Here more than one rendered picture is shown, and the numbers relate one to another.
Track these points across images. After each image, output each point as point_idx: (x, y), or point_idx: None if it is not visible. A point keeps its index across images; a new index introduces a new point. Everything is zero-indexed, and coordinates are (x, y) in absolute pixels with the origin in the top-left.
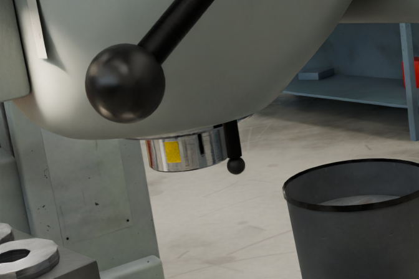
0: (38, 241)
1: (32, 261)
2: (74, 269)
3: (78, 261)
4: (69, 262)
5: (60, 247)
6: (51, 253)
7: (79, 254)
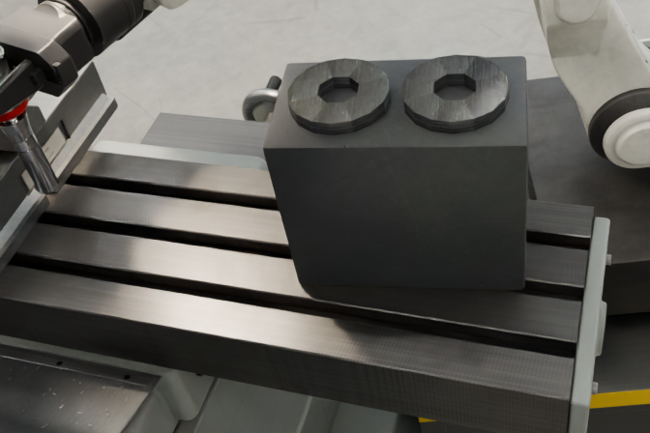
0: (343, 115)
1: (299, 94)
2: (268, 128)
3: (279, 136)
4: (287, 131)
5: (338, 144)
6: (296, 109)
7: (295, 145)
